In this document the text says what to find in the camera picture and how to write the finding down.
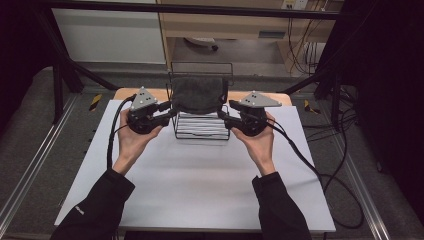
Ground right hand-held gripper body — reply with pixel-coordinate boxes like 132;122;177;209
229;90;283;137

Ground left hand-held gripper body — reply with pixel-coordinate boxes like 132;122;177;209
126;86;170;135

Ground black wire rack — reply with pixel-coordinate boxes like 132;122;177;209
165;61;235;141

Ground person's left hand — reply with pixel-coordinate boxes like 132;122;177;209
112;107;165;177

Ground person's right hand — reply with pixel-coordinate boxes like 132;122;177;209
231;111;277;177

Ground wooden table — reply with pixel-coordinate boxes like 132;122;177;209
112;87;294;107

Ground white foam mat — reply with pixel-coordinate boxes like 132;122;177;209
54;98;337;234

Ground white chair base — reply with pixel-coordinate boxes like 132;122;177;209
183;36;220;52

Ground light wooden desk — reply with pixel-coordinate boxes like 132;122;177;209
156;0;345;73

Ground black metal stand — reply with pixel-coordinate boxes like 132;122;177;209
33;6;120;125
279;61;346;132

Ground white cabinet panel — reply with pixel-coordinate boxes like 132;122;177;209
50;0;167;65

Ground white power strip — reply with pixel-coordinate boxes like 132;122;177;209
280;0;310;11

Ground dark curtain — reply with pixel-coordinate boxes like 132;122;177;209
324;0;424;221
0;0;64;138

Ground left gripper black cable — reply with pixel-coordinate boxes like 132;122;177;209
106;93;138;171

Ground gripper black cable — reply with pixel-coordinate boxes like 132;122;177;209
264;119;365;231
106;93;138;171

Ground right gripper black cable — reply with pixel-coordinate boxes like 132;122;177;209
264;119;365;231

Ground hanging black cables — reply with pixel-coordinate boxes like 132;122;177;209
285;16;326;76

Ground black floor cables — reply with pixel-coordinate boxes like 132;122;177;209
300;84;361;143

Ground black horizontal frame bar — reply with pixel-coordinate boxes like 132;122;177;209
41;0;346;21

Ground aluminium rail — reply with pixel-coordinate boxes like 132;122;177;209
331;131;392;240
0;94;80;228

